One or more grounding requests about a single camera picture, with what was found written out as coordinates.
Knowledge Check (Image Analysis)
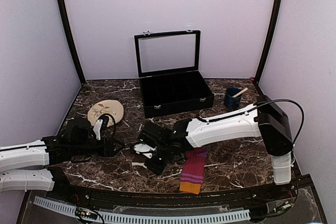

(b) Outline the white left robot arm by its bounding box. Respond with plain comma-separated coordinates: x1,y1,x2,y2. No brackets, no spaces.
1,136,125,201

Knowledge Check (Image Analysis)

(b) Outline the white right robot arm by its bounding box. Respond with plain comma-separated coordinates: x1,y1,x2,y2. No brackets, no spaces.
133,95,293,200

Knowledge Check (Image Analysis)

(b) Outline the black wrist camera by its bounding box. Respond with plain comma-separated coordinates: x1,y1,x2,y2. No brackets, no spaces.
64,118,91,144
138,122,171,148

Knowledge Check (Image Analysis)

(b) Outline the black display box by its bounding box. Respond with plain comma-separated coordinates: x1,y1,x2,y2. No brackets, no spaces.
134,30,214,118

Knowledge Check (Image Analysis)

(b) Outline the brown and white sock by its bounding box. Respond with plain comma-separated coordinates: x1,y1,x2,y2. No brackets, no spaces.
131,154,147,168

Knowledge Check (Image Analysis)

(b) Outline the black right corner post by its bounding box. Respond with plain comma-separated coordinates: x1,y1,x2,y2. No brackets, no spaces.
254,0,281,86

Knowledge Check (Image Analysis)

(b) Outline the white slotted cable duct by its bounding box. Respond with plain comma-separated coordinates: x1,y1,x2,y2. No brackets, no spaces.
33,196,250,223

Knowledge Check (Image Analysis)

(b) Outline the black corner post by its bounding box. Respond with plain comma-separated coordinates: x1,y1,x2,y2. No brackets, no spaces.
57,0,86,85
254,0,281,86

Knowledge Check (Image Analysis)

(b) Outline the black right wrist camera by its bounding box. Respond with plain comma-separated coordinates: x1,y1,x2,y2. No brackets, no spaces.
138,122,171,148

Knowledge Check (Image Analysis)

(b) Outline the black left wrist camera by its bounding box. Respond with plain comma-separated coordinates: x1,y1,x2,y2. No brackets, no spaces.
64,118,91,144

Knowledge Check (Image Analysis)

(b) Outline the dark blue mug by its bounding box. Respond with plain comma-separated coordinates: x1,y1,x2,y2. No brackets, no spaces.
224,87,242,110

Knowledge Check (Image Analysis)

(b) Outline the black front table rail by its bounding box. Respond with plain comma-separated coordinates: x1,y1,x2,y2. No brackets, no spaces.
26,174,313,210

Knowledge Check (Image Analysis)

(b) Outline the wooden stick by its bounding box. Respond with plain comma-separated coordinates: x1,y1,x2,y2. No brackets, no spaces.
232,88,248,98

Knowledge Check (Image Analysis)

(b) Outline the maroon purple orange sock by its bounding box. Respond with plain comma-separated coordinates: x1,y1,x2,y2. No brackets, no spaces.
180,147,207,195

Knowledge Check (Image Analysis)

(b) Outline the black left corner post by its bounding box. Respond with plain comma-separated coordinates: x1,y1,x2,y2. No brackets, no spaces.
57,0,86,85

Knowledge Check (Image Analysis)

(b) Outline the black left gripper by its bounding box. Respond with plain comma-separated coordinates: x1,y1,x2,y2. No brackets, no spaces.
71,137,125,158

